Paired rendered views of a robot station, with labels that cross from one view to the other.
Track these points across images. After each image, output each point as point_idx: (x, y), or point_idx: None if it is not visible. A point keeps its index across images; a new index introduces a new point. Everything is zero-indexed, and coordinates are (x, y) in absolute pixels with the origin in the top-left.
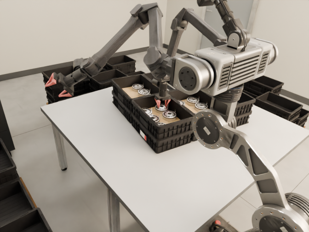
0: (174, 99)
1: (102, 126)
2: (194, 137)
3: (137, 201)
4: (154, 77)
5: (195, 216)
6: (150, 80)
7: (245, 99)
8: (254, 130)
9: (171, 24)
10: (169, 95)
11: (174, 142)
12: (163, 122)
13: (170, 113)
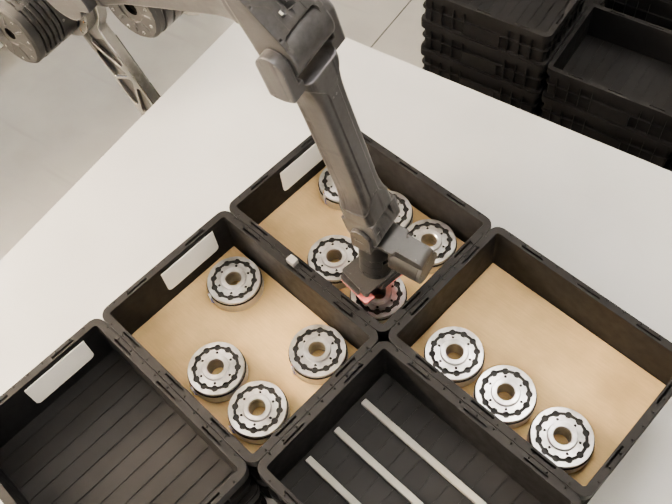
0: (328, 288)
1: (575, 243)
2: None
3: (341, 56)
4: (427, 246)
5: (215, 64)
6: (501, 433)
7: (1, 477)
8: None
9: (340, 25)
10: (346, 268)
11: None
12: (346, 233)
13: (330, 262)
